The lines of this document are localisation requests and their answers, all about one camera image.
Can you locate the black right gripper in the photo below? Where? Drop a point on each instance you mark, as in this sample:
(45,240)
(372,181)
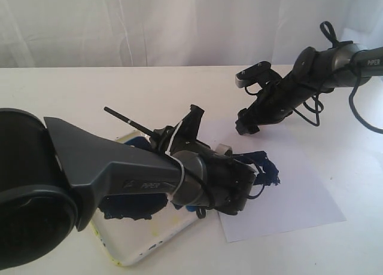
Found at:
(275,102)

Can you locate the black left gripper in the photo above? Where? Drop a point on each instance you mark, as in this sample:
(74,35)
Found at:
(212,180)

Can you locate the black paintbrush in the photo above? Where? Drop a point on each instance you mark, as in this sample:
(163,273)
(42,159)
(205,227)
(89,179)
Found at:
(132,123)

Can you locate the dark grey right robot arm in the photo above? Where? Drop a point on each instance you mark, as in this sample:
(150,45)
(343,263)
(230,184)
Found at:
(313,73)

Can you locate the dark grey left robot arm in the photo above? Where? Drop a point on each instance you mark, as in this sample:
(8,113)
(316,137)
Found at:
(54,176)

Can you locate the white paint tray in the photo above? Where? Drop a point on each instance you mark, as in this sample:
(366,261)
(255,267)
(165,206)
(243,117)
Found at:
(130,227)

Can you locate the white paper with square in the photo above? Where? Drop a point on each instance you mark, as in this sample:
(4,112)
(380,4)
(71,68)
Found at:
(299,201)

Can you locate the white backdrop curtain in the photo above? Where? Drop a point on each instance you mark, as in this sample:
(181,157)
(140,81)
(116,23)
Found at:
(91,33)

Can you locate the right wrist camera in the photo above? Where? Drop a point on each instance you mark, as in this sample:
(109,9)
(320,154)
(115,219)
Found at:
(261,73)

